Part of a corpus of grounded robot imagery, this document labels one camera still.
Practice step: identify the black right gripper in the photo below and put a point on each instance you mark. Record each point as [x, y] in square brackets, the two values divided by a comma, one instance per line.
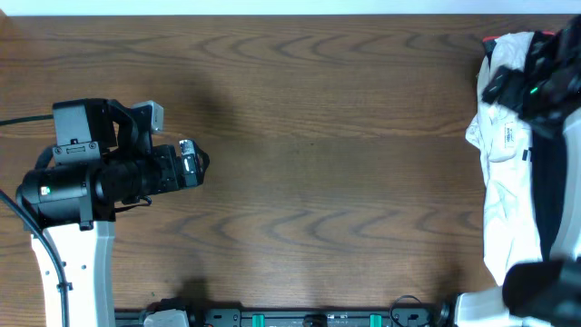
[510, 87]

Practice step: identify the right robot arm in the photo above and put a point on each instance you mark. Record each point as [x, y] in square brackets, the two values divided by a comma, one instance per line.
[545, 293]

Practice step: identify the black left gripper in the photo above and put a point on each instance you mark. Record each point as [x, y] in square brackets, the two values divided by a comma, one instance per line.
[189, 164]

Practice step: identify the white clothes pile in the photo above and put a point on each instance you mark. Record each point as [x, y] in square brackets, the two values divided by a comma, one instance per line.
[505, 144]

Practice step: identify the black t-shirt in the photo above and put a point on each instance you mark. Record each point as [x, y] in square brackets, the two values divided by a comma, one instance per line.
[548, 187]

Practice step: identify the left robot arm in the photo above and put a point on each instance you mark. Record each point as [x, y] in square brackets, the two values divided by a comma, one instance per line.
[104, 162]

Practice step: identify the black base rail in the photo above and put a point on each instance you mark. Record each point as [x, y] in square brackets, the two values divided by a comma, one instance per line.
[405, 311]

